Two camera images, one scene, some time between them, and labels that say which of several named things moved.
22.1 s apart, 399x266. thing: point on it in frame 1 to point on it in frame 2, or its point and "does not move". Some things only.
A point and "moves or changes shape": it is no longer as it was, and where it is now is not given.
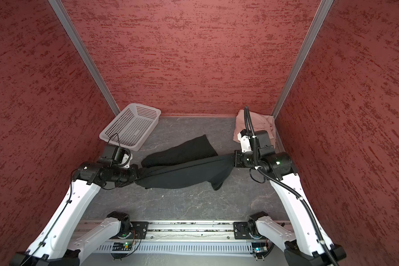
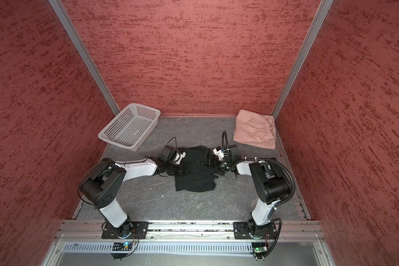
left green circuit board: (122, 246) does not move
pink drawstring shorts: (259, 122) does not move
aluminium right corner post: (323, 9) does not move
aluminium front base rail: (167, 230) does not move
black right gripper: (238, 158) to (215, 159)
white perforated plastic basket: (132, 128) does not move
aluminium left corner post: (57, 7) does not move
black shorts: (189, 162) moves or changes shape
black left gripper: (133, 178) to (182, 167)
